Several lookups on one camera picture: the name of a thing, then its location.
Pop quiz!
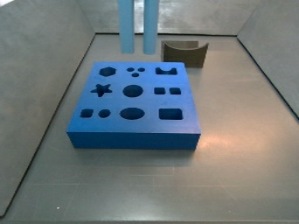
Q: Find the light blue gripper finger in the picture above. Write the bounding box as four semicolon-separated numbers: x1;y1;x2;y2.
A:
117;0;134;53
144;0;160;54

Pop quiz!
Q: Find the dark grey curved block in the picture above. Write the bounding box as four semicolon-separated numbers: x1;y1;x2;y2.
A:
161;40;209;68

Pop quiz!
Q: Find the blue shape-sorting block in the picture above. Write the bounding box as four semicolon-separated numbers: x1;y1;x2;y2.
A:
66;62;201;150

